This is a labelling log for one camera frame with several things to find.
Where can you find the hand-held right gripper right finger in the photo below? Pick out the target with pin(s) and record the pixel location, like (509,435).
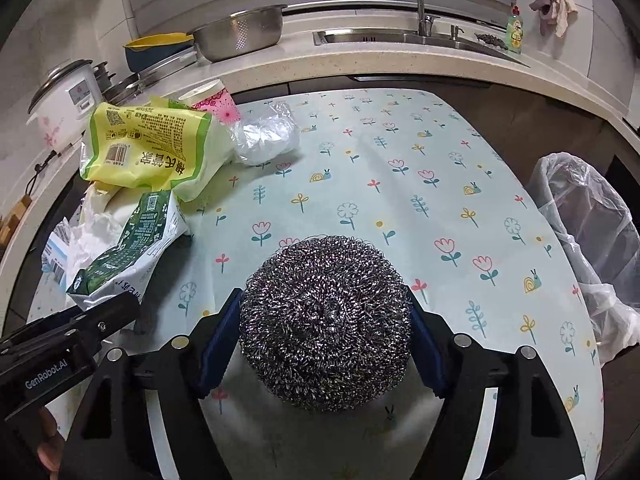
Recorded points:
(428,347)

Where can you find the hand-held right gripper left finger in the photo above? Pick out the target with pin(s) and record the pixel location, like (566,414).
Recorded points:
(220,345)

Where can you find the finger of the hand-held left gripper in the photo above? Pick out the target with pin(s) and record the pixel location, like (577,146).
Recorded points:
(107,315)

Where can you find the green white carton packet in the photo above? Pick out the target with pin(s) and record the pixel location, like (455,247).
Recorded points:
(135,240)

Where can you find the steel wool scourer ball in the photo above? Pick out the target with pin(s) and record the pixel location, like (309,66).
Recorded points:
(325,320)

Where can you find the yellow green snack bag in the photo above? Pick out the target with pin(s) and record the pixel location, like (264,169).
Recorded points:
(145,145)

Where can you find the waste bin with plastic liner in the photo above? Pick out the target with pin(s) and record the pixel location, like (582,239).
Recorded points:
(585,230)

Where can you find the clear plastic bag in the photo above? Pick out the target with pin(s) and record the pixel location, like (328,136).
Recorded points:
(265,137)

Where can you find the person's left hand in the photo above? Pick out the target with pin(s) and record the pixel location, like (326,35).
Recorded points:
(50,447)

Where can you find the white crumpled paper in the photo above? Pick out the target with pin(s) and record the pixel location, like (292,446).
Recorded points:
(95,245)

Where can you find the blue white small packet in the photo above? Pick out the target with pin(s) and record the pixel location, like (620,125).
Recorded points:
(56,260)

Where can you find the wooden cutting board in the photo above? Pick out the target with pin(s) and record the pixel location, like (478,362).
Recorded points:
(15,220)

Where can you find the floral tablecloth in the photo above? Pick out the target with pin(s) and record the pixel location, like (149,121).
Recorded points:
(400,185)

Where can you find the white rice cooker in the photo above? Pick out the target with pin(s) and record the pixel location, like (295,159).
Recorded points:
(60,105)

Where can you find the steel steamer rack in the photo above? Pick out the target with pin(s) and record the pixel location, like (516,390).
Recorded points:
(120,87)

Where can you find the pink floral paper cup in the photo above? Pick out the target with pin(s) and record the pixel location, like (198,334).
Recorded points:
(220,105)

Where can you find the small lidded steel pot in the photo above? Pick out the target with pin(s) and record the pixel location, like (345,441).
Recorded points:
(102,72)

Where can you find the blue basin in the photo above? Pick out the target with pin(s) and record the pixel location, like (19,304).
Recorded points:
(150,60)

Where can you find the white stone kitchen counter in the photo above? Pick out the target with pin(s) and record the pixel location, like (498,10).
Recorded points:
(300,67)

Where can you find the steel colander bowl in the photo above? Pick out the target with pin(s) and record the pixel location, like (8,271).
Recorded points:
(235,35)

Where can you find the stainless steel sink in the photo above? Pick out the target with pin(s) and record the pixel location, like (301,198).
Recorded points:
(400,39)

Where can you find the chrome soap dispenser pump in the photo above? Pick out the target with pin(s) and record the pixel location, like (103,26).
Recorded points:
(456,32)

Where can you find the green dish soap bottle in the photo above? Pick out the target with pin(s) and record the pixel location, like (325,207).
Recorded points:
(515,32)

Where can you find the purple hanging cloth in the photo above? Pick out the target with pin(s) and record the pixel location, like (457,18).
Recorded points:
(545,2)

